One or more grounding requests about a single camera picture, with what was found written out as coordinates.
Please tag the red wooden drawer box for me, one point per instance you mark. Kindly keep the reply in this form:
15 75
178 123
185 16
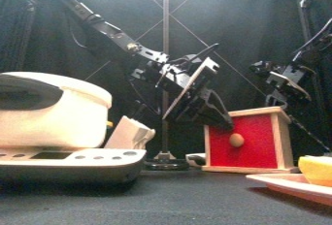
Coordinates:
251 151

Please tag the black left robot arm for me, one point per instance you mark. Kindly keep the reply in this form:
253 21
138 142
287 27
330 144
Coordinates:
107 30

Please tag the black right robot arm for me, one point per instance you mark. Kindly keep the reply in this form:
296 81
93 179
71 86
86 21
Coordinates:
320 41

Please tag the white round toy pan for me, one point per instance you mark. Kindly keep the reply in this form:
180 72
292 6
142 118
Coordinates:
194 157

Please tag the white toy carton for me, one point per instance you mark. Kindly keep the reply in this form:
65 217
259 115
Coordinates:
130 135

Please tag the black round toy pan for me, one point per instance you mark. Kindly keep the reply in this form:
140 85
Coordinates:
166 165

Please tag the pale yellow toy lemon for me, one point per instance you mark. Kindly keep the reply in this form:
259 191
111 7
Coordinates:
318 170

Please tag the pink rectangular tray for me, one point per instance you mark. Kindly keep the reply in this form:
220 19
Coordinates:
293 185

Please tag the white toy kitchen appliance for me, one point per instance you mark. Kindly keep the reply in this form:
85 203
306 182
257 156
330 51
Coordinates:
57 122

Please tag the metal frame bracket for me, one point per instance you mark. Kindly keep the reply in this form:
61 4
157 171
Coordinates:
164 155

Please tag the black vertical frame pole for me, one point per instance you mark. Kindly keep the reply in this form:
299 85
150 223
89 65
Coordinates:
165 9

